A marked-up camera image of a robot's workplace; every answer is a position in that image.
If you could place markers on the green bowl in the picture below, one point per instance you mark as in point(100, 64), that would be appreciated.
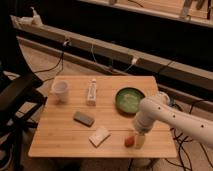
point(127, 100)

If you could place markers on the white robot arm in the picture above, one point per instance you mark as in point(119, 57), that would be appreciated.
point(157, 107)

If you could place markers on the wooden table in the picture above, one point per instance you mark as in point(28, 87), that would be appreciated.
point(59, 135)

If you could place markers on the white spray bottle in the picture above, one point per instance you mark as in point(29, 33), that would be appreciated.
point(36, 18)

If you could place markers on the long wooden beam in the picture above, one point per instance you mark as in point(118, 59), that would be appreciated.
point(175, 70)

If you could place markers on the grey sponge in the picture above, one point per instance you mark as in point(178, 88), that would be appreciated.
point(83, 119)

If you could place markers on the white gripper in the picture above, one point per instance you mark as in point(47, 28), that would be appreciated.
point(139, 140)

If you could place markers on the white plastic cup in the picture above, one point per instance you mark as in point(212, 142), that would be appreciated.
point(61, 90)

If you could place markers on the red pepper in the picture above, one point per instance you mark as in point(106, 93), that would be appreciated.
point(129, 141)

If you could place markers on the white toothpaste tube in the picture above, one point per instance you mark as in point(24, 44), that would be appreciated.
point(91, 95)

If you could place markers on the black chair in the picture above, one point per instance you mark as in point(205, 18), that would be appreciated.
point(19, 99)

